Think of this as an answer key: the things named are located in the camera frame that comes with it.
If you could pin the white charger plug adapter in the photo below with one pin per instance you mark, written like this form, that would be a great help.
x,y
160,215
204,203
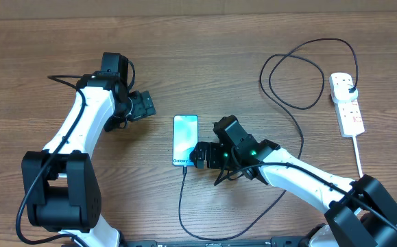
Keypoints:
x,y
342,88

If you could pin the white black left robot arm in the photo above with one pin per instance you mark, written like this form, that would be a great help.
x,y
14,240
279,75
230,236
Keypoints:
x,y
62,196

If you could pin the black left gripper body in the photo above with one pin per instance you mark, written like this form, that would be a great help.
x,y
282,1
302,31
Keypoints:
x,y
140,106

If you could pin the blue Galaxy smartphone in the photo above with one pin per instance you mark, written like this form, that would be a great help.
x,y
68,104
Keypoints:
x,y
185,137

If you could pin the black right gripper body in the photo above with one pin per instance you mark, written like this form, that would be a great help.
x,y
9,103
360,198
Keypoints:
x,y
222,158

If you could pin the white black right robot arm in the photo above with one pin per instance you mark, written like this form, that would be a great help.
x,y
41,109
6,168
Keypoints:
x,y
358,212

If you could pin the white power extension strip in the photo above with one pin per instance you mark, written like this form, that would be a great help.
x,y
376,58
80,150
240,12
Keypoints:
x,y
349,119

